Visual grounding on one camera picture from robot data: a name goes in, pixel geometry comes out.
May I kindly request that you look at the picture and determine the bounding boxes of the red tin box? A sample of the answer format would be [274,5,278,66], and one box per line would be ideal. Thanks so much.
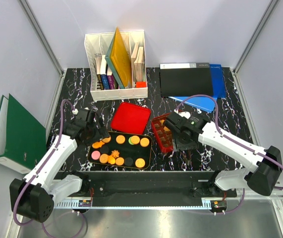
[151,113,173,153]

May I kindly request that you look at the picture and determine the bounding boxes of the red tin lid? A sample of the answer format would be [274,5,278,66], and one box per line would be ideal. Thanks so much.
[111,102,151,134]

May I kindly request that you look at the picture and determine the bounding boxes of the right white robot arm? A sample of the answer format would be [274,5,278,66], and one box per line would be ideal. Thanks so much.
[164,112,282,197]

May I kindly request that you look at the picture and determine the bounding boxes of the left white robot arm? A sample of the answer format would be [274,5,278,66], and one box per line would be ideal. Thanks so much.
[9,109,109,226]

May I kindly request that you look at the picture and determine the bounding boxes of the large round biscuit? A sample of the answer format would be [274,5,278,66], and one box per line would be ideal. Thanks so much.
[102,137,111,143]

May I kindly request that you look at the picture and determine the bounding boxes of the fish shaped cookie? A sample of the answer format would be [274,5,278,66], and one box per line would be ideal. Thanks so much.
[92,141,105,149]

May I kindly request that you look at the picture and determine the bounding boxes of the pink sandwich cookie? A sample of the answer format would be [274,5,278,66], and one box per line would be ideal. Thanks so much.
[91,151,101,160]

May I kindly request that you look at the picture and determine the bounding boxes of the black sandwich cookie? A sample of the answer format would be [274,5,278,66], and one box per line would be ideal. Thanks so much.
[100,145,109,155]
[124,157,133,167]

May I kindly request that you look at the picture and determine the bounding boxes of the round biscuit behind green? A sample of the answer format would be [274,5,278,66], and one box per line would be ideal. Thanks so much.
[116,135,125,144]

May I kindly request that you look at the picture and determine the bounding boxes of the lower round biscuit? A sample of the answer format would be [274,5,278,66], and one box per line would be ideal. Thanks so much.
[99,154,109,164]

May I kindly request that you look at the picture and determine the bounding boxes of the swirl meringue cookie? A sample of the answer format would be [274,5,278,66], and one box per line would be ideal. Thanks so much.
[111,150,120,159]

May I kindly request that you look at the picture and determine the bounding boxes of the small fish cookie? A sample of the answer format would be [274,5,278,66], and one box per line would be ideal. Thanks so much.
[108,156,116,165]

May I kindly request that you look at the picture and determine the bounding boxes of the black cookie tray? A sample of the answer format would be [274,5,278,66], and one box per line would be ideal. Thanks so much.
[87,131,152,170]

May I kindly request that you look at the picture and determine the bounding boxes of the plain round orange cookie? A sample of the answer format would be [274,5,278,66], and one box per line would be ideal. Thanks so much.
[115,157,124,166]

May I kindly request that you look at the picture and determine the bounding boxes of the light blue folder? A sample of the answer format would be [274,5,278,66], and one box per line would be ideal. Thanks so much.
[168,96,218,114]

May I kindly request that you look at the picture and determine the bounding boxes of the far right round biscuit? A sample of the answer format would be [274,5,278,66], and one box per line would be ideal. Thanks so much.
[140,137,150,147]

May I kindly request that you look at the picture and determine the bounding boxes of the white file organizer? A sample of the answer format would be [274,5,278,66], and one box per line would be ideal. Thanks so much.
[84,29,148,102]

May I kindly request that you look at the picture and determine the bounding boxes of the corner round biscuit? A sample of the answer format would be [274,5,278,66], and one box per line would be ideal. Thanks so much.
[135,158,145,168]

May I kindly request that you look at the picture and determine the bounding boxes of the black folder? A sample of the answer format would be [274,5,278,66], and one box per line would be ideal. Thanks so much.
[160,62,214,97]

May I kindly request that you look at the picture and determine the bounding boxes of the orange small box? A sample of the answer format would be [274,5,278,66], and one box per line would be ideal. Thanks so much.
[136,81,147,88]

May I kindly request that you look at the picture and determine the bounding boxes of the yellow teal book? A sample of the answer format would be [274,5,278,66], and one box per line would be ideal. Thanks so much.
[105,27,132,89]

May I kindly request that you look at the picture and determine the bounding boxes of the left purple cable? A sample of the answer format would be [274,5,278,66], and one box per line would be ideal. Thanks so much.
[12,99,88,238]

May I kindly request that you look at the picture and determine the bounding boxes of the green ring binder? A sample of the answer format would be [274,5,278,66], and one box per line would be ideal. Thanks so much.
[0,95,47,174]

